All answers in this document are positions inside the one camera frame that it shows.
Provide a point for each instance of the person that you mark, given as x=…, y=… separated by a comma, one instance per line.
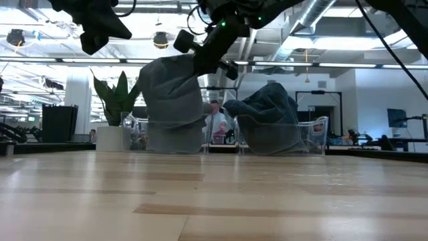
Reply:
x=216, y=122
x=93, y=135

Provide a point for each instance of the blue computer monitor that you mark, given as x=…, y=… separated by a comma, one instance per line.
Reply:
x=396, y=117

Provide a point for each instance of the black dome ceiling camera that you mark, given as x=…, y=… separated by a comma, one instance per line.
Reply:
x=15, y=37
x=160, y=41

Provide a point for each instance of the green snake plant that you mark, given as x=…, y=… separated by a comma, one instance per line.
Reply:
x=115, y=97

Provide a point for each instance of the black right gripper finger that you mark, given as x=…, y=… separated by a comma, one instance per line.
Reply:
x=204, y=65

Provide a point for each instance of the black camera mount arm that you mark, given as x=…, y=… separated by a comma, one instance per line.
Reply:
x=414, y=118

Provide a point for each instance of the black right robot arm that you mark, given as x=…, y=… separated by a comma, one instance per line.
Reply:
x=274, y=8

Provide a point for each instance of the silver smooth ventilation duct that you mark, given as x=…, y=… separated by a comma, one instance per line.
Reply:
x=311, y=15

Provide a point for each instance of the black background robot arm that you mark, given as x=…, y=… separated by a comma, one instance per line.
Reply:
x=13, y=132

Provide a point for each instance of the clear plastic bin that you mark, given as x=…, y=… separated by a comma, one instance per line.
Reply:
x=133, y=134
x=316, y=134

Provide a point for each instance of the long ceiling light strip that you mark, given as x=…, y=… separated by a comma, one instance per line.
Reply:
x=334, y=65

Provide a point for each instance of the black box cabinet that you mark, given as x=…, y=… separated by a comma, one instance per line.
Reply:
x=60, y=122

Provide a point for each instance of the white round planter pot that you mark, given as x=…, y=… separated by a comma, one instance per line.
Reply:
x=110, y=139

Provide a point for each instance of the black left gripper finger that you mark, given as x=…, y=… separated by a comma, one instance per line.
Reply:
x=93, y=41
x=117, y=30

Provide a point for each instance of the yellow hanging cone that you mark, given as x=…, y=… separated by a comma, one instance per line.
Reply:
x=307, y=79

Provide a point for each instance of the dark background table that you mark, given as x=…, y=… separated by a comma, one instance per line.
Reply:
x=50, y=147
x=384, y=154

